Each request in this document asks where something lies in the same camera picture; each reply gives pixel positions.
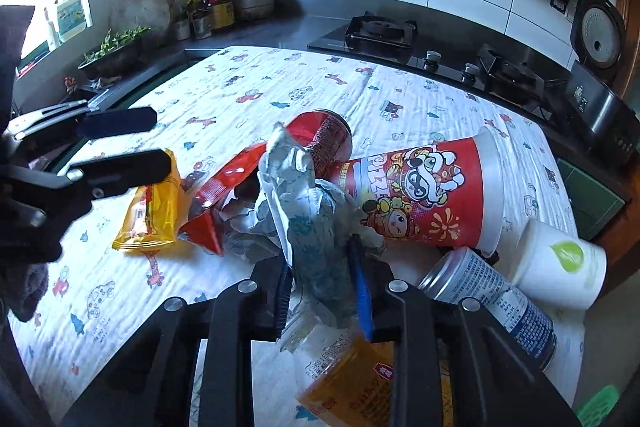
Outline silver blue drink can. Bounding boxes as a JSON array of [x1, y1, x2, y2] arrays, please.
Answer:
[[418, 247, 556, 369]]

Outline yellow snack wrapper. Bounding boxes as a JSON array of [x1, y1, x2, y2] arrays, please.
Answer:
[[112, 150, 182, 254]]

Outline orange tea plastic bottle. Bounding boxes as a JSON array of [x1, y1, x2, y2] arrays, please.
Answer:
[[278, 311, 395, 426]]

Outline white paper tissue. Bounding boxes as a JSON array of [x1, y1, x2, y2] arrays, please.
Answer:
[[222, 122, 385, 327]]

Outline white cup with lid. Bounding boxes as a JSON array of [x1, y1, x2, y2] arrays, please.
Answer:
[[508, 219, 608, 311]]

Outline red cola can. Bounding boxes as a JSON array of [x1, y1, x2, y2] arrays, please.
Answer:
[[285, 109, 352, 179]]

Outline dark gloved left hand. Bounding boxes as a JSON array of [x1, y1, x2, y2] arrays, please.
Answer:
[[0, 263, 49, 322]]

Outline tray of green plants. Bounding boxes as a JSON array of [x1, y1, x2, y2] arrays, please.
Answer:
[[78, 26, 151, 80]]

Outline white dish soap bottle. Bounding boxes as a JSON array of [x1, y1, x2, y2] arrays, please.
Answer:
[[43, 0, 87, 51]]

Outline torn red snack wrapper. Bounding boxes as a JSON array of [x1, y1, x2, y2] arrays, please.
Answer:
[[178, 142, 266, 256]]

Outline white cartoon print tablecloth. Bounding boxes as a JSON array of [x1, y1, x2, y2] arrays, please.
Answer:
[[11, 46, 576, 421]]

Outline round wooden cutting board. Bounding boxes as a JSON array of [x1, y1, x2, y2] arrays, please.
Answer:
[[108, 0, 177, 41]]

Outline red cartoon paper cup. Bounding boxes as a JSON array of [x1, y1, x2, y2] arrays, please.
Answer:
[[326, 128, 504, 254]]

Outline yellow label oil bottle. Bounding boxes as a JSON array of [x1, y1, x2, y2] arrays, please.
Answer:
[[208, 1, 234, 31]]

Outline green plastic basket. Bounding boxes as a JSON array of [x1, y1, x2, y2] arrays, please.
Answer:
[[577, 385, 620, 427]]

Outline green cabinet drawer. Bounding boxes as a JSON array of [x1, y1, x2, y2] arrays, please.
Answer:
[[556, 158, 625, 241]]

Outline black gas stove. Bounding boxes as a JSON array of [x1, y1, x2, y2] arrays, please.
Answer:
[[308, 12, 564, 124]]

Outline black rice cooker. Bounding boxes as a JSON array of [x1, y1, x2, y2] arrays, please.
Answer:
[[564, 0, 639, 166]]

